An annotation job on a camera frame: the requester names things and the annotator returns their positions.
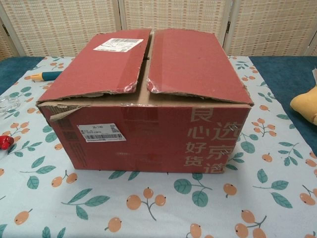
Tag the yellow plush toy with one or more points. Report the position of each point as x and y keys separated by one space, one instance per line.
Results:
x=304 y=104

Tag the clear glass dish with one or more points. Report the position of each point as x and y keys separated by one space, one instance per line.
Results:
x=10 y=104

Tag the floral fruit print tablecloth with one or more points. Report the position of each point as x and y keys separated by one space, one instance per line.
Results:
x=158 y=205

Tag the woven folding screen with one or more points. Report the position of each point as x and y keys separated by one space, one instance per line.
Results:
x=62 y=27

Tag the red cardboard box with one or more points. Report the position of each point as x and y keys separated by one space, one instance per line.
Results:
x=161 y=81

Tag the black device with red cap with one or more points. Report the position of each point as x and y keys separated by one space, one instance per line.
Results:
x=5 y=142

